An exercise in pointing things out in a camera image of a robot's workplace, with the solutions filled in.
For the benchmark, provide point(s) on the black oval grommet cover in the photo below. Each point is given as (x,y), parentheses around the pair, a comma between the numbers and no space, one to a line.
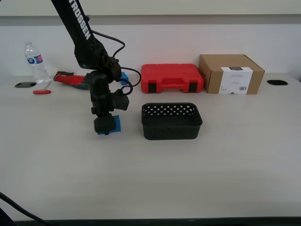
(25,84)

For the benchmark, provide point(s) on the black plastic mesh basket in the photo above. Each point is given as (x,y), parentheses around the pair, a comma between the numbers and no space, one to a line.
(171,122)

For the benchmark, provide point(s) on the red and black work glove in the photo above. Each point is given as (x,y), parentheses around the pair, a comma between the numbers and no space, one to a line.
(70,79)

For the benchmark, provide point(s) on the clear plastic water bottle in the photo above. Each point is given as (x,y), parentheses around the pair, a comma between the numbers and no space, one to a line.
(37,68)

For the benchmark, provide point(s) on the small blue block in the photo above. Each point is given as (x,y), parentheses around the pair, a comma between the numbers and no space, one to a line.
(124,75)

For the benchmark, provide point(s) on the red plastic tool case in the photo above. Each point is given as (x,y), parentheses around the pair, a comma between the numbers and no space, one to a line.
(170,78)

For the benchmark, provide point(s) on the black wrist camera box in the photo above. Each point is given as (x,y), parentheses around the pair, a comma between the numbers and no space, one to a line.
(120,101)

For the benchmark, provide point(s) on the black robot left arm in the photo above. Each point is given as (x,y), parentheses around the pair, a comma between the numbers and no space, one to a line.
(81,35)

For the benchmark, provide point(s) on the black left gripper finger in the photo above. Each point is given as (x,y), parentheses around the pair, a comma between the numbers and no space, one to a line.
(104,125)

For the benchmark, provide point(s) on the large blue block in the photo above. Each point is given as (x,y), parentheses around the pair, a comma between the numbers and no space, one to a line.
(117,124)

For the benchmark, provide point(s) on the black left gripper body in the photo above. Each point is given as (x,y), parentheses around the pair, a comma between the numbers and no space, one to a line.
(101,104)

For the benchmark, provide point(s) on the brown cardboard box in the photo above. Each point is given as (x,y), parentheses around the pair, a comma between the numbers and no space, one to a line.
(230,73)

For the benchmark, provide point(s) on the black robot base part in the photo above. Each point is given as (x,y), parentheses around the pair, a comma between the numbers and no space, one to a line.
(4,219)

